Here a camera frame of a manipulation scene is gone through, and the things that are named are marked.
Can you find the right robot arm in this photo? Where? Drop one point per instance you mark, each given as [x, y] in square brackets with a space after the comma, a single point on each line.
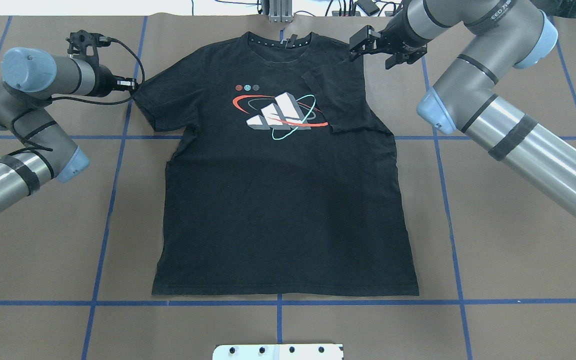
[507, 34]

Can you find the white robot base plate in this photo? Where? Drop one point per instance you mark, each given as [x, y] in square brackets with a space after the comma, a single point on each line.
[289, 351]

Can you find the aluminium frame post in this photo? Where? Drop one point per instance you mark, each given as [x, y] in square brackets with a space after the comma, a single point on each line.
[278, 11]

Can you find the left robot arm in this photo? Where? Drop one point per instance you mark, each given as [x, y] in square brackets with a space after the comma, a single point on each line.
[31, 80]

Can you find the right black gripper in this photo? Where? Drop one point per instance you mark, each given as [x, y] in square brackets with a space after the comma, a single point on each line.
[397, 39]

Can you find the black power strip with cables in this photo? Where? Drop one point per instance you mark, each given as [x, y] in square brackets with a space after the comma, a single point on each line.
[367, 8]

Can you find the black graphic t-shirt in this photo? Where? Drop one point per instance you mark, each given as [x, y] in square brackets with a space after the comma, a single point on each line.
[284, 181]

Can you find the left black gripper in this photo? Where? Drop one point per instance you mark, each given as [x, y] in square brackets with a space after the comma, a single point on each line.
[106, 83]

